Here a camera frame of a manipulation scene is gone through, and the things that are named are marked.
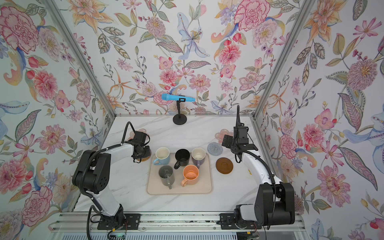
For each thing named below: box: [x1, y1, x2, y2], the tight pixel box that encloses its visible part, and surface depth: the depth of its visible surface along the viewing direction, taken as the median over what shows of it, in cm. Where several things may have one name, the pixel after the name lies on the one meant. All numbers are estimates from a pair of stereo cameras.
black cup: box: [174, 148, 191, 170], surface depth 90 cm
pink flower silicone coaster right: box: [215, 129, 234, 145], surface depth 112 cm
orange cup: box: [181, 164, 200, 187], surface depth 84 cm
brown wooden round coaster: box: [215, 157, 234, 175], surface depth 96 cm
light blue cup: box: [153, 147, 170, 166], surface depth 92 cm
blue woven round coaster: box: [207, 142, 224, 156], surface depth 103 cm
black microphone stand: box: [172, 98, 187, 125], surface depth 120 cm
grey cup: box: [158, 165, 175, 190], surface depth 83 cm
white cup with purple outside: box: [191, 147, 206, 169], surface depth 91 cm
